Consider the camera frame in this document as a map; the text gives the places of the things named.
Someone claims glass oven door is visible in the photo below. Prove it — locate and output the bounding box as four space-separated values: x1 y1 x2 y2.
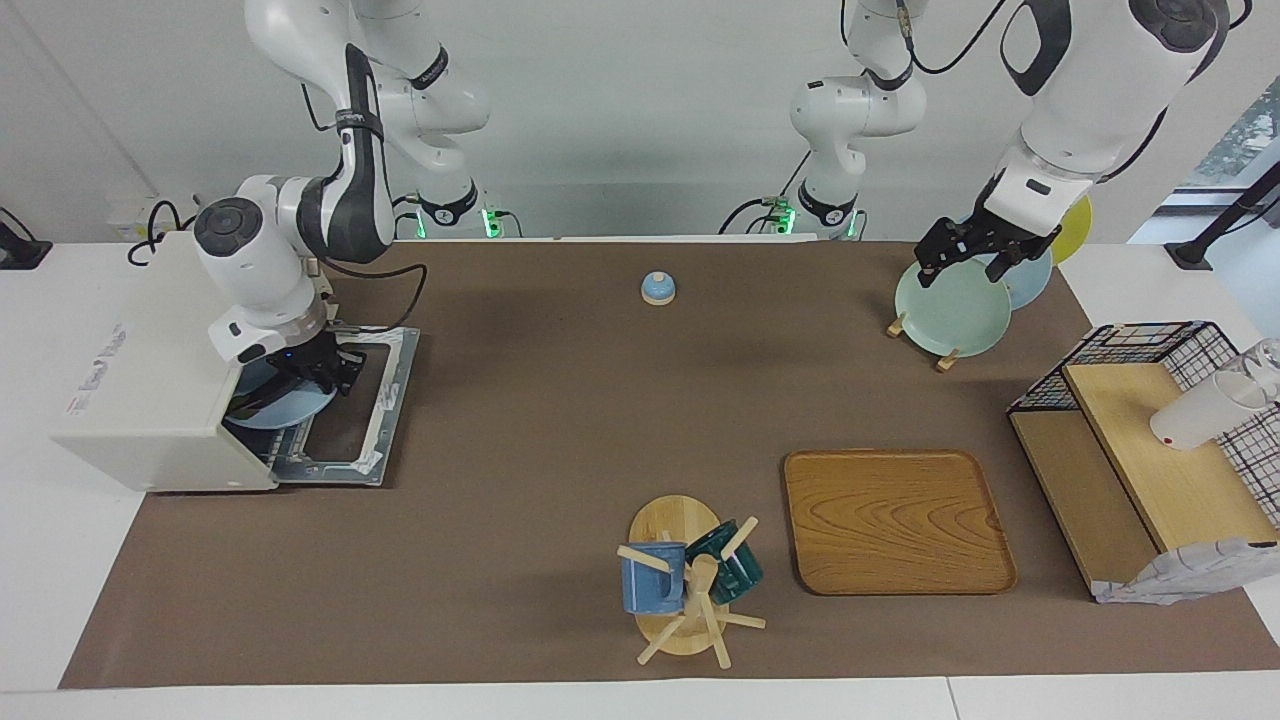
262 325 421 488

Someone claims small light blue plate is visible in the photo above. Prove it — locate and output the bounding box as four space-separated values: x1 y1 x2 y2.
228 360 339 431

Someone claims white toaster oven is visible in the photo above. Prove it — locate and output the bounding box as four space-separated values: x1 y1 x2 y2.
52 230 331 493

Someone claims large pale blue plate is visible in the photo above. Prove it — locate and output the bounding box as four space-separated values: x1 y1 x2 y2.
985 245 1053 311

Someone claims pale green plate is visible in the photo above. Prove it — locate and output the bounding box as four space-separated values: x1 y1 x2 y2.
894 255 1013 358

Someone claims wooden plate rack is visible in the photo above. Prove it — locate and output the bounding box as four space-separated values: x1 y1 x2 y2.
886 310 961 373

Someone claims yellow plate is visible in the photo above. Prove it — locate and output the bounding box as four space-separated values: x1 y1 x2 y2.
1050 195 1093 266

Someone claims brown table mat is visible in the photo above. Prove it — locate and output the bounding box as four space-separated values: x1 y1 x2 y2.
58 240 1280 691

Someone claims black clamp stand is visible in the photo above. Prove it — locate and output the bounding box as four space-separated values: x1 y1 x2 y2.
1165 160 1280 271

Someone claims white cup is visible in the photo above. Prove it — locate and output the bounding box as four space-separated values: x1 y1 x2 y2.
1149 370 1271 452

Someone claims wooden serving tray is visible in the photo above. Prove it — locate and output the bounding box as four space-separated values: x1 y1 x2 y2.
783 449 1018 597

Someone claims clear glass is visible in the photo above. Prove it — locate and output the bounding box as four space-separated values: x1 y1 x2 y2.
1240 338 1280 401

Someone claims black desk object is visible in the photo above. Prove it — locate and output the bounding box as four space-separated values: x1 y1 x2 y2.
0 205 53 271

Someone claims wooden mug tree stand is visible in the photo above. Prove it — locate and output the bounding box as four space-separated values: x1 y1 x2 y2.
616 494 767 669

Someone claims grey marbled cloth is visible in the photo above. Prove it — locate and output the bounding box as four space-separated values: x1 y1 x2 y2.
1093 538 1280 606

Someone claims blue mug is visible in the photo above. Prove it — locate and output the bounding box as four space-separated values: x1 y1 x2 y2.
620 542 689 615

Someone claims dark green mug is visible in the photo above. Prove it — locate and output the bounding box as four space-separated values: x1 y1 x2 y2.
685 520 764 605

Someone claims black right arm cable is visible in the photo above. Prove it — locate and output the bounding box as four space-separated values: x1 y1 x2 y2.
300 75 431 336

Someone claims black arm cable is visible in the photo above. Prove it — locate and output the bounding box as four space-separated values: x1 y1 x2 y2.
300 75 431 336
840 0 1011 79

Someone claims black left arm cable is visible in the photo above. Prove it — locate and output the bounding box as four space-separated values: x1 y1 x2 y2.
840 0 1011 79

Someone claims black base cable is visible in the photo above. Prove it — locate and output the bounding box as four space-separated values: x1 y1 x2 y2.
720 150 813 237

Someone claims black oven power cord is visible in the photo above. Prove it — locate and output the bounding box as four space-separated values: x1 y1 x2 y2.
127 200 211 266

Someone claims black wire wooden shelf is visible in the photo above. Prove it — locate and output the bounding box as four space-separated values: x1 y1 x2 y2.
1007 320 1280 606

